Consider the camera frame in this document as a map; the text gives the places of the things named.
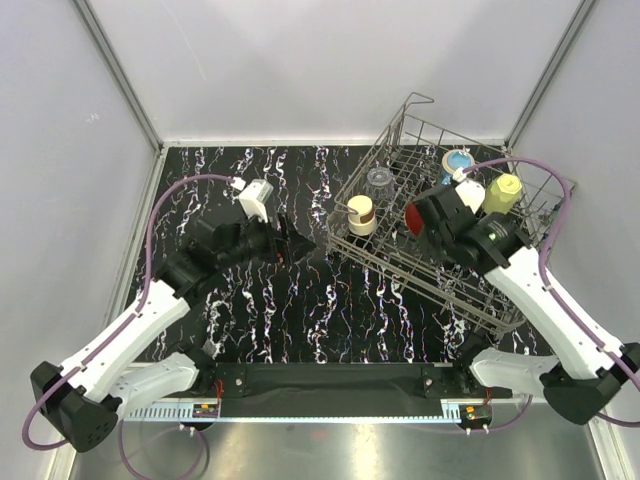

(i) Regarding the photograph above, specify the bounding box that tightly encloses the clear drinking glass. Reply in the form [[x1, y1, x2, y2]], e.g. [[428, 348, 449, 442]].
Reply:
[[365, 166, 394, 202]]

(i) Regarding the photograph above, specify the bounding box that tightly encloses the right controller board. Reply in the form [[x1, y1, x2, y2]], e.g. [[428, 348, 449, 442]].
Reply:
[[461, 403, 493, 428]]

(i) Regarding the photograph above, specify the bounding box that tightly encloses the beige cup with brown band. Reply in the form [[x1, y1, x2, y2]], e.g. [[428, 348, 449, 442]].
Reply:
[[347, 195, 377, 236]]

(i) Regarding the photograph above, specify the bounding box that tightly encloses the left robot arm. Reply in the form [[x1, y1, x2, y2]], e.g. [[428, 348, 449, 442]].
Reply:
[[30, 214, 316, 453]]

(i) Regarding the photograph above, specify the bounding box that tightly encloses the red mug white inside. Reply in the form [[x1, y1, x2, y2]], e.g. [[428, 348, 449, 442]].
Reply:
[[404, 202, 424, 237]]

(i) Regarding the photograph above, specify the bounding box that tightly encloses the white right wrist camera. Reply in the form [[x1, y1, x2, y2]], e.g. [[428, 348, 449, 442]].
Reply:
[[452, 168, 486, 214]]

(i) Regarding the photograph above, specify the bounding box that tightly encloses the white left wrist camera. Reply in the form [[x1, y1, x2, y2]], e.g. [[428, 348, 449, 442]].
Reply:
[[230, 177, 273, 223]]

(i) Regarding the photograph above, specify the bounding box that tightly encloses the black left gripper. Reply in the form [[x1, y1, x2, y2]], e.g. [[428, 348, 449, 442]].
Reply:
[[218, 207, 316, 271]]

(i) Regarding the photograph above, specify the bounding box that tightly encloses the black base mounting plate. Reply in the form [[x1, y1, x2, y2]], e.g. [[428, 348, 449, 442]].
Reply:
[[216, 363, 511, 420]]

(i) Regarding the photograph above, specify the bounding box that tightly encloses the controller board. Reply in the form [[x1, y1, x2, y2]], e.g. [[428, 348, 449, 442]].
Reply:
[[461, 403, 493, 428], [192, 402, 220, 418]]

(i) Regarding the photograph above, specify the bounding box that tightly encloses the grey wire dish rack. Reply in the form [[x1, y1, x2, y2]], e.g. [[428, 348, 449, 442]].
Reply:
[[327, 92, 575, 336]]

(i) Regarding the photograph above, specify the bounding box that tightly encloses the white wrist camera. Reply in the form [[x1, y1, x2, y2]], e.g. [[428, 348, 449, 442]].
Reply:
[[230, 177, 273, 223], [452, 168, 486, 214]]

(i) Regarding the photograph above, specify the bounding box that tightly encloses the blue butterfly mug orange inside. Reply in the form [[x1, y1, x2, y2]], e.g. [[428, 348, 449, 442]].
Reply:
[[439, 148, 475, 185]]

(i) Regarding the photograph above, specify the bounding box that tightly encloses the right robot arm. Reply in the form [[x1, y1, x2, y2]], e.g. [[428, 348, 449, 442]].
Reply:
[[404, 181, 639, 425]]

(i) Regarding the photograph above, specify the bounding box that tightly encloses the left controller board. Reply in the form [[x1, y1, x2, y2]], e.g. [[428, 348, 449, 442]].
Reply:
[[192, 402, 220, 418]]

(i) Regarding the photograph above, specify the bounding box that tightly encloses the yellow-green mug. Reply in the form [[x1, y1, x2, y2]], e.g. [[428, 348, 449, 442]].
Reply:
[[483, 173, 522, 214]]

